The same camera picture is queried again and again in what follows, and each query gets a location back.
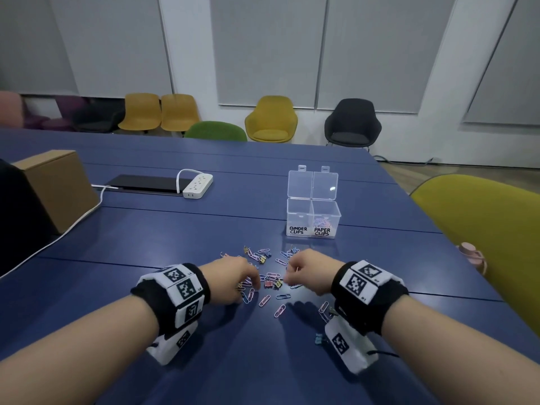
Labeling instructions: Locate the person's left hand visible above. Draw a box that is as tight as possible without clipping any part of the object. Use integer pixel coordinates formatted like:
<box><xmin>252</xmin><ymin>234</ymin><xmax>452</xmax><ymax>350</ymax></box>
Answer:
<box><xmin>201</xmin><ymin>256</ymin><xmax>261</xmax><ymax>307</ymax></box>

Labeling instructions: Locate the person's right hand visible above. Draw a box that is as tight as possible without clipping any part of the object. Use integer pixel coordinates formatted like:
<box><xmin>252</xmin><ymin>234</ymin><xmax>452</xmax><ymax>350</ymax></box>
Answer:
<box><xmin>284</xmin><ymin>248</ymin><xmax>339</xmax><ymax>297</ymax></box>

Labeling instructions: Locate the person's left forearm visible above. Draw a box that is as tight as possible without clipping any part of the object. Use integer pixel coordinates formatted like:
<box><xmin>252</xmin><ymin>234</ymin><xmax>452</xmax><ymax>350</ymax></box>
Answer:
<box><xmin>0</xmin><ymin>293</ymin><xmax>169</xmax><ymax>405</ymax></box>

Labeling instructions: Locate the person's right forearm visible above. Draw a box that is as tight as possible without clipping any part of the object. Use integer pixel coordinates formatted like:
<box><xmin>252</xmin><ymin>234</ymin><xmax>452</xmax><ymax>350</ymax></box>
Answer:
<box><xmin>371</xmin><ymin>293</ymin><xmax>540</xmax><ymax>405</ymax></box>

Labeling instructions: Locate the scattered pile of colourful clips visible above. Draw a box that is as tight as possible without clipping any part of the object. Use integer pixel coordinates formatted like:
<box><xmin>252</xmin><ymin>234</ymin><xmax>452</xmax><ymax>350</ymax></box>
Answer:
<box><xmin>219</xmin><ymin>245</ymin><xmax>335</xmax><ymax>346</ymax></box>

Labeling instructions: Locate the small heap of paper clips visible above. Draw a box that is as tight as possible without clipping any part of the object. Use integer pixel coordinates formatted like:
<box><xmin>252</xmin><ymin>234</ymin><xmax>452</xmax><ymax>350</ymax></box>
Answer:
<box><xmin>314</xmin><ymin>214</ymin><xmax>339</xmax><ymax>233</ymax></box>

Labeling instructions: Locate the black wristband with marker tiles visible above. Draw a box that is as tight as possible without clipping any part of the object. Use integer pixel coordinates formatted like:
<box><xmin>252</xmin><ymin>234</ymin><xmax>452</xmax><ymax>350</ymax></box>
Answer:
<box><xmin>323</xmin><ymin>260</ymin><xmax>410</xmax><ymax>376</ymax></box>
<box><xmin>130</xmin><ymin>263</ymin><xmax>212</xmax><ymax>367</ymax></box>

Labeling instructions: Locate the clear plastic organizer box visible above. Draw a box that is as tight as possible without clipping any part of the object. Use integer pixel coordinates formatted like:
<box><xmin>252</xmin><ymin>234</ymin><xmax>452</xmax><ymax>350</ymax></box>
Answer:
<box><xmin>285</xmin><ymin>165</ymin><xmax>342</xmax><ymax>240</ymax></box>

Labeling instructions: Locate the white power strip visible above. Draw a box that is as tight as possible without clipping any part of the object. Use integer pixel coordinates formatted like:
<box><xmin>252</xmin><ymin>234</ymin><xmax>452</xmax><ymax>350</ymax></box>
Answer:
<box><xmin>182</xmin><ymin>173</ymin><xmax>213</xmax><ymax>200</ymax></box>

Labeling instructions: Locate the black flat panel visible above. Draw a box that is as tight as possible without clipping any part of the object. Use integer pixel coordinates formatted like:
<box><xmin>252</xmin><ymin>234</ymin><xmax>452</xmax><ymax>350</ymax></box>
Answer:
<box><xmin>103</xmin><ymin>174</ymin><xmax>187</xmax><ymax>197</ymax></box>

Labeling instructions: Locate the yellow armchair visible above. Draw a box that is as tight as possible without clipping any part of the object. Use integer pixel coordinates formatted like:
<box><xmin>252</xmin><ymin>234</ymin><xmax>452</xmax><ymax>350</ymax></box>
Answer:
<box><xmin>245</xmin><ymin>95</ymin><xmax>299</xmax><ymax>144</ymax></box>

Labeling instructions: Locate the green chair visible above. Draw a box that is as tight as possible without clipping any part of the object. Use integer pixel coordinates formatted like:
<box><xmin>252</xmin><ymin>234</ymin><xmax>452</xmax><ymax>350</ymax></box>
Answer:
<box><xmin>184</xmin><ymin>121</ymin><xmax>248</xmax><ymax>142</ymax></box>

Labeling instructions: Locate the black armchair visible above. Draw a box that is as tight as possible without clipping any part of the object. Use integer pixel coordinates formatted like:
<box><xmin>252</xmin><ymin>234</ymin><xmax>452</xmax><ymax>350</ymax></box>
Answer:
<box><xmin>324</xmin><ymin>98</ymin><xmax>383</xmax><ymax>150</ymax></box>

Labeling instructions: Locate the pink water bottle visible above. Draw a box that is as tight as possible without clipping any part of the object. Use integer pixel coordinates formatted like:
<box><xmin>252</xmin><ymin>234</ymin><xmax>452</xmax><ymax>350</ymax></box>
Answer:
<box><xmin>457</xmin><ymin>242</ymin><xmax>488</xmax><ymax>275</ymax></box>

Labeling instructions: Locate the yellow shell chair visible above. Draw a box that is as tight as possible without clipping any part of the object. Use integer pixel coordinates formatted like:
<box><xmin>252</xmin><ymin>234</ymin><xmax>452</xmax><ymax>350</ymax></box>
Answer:
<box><xmin>160</xmin><ymin>94</ymin><xmax>200</xmax><ymax>134</ymax></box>
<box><xmin>118</xmin><ymin>93</ymin><xmax>162</xmax><ymax>134</ymax></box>

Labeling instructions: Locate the olive yellow chair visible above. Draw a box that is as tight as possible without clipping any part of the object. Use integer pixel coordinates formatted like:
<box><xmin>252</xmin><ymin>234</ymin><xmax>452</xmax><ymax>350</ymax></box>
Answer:
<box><xmin>411</xmin><ymin>174</ymin><xmax>540</xmax><ymax>334</ymax></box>

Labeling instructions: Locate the brown cardboard box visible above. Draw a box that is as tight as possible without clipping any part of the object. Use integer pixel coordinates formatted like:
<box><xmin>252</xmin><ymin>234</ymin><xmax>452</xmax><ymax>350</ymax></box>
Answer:
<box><xmin>11</xmin><ymin>149</ymin><xmax>101</xmax><ymax>235</ymax></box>

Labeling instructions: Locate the black shell chair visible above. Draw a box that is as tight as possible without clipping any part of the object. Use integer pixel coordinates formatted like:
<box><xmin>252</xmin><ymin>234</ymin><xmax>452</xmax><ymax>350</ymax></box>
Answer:
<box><xmin>71</xmin><ymin>98</ymin><xmax>126</xmax><ymax>134</ymax></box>

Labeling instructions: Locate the grey roller blind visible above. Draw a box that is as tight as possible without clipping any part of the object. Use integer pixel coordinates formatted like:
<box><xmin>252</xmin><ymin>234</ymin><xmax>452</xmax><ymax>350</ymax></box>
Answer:
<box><xmin>47</xmin><ymin>0</ymin><xmax>174</xmax><ymax>98</ymax></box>
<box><xmin>463</xmin><ymin>0</ymin><xmax>540</xmax><ymax>125</ymax></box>
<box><xmin>0</xmin><ymin>0</ymin><xmax>79</xmax><ymax>96</ymax></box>
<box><xmin>209</xmin><ymin>0</ymin><xmax>329</xmax><ymax>109</ymax></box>
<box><xmin>317</xmin><ymin>0</ymin><xmax>458</xmax><ymax>114</ymax></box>

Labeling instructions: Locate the purple chair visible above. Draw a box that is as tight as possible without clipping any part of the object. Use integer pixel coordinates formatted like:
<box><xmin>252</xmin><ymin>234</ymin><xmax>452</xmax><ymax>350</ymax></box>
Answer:
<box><xmin>23</xmin><ymin>95</ymin><xmax>86</xmax><ymax>131</ymax></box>

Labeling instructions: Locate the pink chair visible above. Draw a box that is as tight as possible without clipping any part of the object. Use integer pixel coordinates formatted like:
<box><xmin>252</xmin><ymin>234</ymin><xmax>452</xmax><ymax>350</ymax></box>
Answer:
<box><xmin>0</xmin><ymin>91</ymin><xmax>27</xmax><ymax>128</ymax></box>

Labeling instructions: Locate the black floor cable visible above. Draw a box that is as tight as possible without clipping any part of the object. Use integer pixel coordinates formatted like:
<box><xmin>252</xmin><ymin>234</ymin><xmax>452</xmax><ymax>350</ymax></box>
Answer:
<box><xmin>372</xmin><ymin>154</ymin><xmax>444</xmax><ymax>166</ymax></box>

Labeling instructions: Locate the white power cable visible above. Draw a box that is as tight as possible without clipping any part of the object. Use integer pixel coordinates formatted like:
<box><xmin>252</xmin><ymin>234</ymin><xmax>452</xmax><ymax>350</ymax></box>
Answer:
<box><xmin>0</xmin><ymin>168</ymin><xmax>200</xmax><ymax>280</ymax></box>

